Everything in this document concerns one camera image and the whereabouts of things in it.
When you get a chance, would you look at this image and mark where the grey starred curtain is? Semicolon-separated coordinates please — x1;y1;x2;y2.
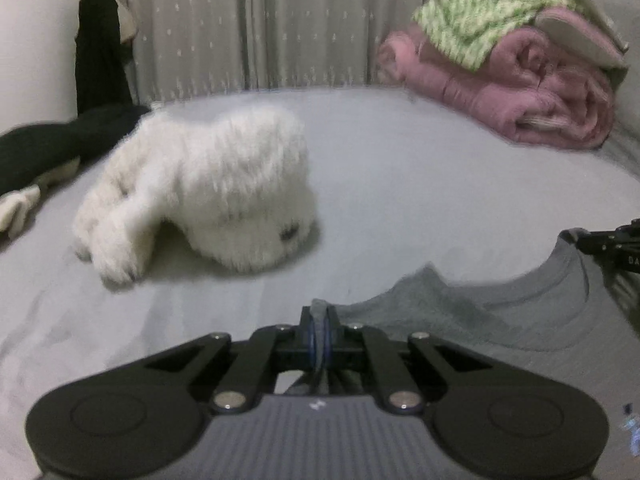
115;0;441;106

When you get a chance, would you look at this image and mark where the beige hanging cloth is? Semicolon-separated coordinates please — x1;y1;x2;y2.
95;0;138;43

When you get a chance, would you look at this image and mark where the grey shirt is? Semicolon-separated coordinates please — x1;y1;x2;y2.
282;237;640;461

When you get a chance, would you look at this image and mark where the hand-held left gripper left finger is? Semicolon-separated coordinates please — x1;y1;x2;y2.
144;305;321;413

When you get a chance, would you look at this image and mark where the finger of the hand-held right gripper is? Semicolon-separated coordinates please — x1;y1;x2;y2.
559;227;621;256

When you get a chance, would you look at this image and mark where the green patterned cloth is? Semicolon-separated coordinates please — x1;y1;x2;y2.
412;0;631;73

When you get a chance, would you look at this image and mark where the pink folded blanket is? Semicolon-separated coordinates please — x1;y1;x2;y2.
375;7;616;150

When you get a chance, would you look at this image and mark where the white plush toy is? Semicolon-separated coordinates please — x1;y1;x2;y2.
72;105;321;286

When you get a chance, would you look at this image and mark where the white cloth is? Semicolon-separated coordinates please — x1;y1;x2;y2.
0;157;81;241

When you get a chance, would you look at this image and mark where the grey pillow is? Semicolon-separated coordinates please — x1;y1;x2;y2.
535;7;630;68

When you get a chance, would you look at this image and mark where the black hanging garment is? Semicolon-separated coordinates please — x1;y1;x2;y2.
75;0;133;113

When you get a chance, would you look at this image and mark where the grey bed sheet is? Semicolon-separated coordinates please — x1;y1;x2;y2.
0;87;640;480

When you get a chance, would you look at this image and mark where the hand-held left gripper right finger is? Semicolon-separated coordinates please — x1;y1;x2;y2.
321;306;501;415

